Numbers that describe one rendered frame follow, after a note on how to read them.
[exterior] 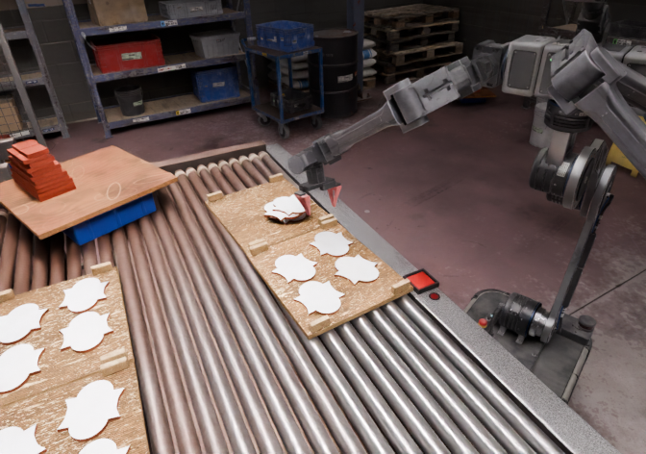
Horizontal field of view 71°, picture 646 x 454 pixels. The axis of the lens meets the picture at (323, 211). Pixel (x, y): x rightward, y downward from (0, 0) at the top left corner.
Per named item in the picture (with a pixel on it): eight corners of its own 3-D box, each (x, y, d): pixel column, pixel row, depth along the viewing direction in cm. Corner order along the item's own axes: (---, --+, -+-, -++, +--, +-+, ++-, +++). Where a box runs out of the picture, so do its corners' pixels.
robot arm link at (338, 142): (434, 117, 103) (414, 74, 101) (418, 126, 100) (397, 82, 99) (340, 161, 140) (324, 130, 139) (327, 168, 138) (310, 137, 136)
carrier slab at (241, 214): (284, 181, 191) (284, 177, 191) (337, 224, 161) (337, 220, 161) (205, 204, 176) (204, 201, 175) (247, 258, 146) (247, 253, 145)
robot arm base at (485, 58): (497, 87, 139) (504, 46, 133) (486, 93, 134) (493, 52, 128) (470, 83, 144) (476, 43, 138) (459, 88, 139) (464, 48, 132)
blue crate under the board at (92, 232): (118, 187, 190) (112, 165, 185) (159, 211, 173) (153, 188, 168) (42, 217, 171) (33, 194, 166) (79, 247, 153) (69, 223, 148)
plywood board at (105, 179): (113, 148, 200) (112, 144, 199) (178, 181, 172) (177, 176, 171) (-13, 191, 168) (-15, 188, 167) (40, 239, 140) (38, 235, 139)
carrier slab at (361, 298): (337, 225, 161) (337, 221, 160) (413, 290, 130) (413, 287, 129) (246, 258, 146) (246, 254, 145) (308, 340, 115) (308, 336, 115)
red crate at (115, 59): (157, 58, 526) (151, 32, 511) (166, 65, 492) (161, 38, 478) (96, 66, 499) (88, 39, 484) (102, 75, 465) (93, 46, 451)
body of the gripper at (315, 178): (298, 189, 144) (294, 167, 141) (325, 181, 148) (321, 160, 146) (309, 192, 138) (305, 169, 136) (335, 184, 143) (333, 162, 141)
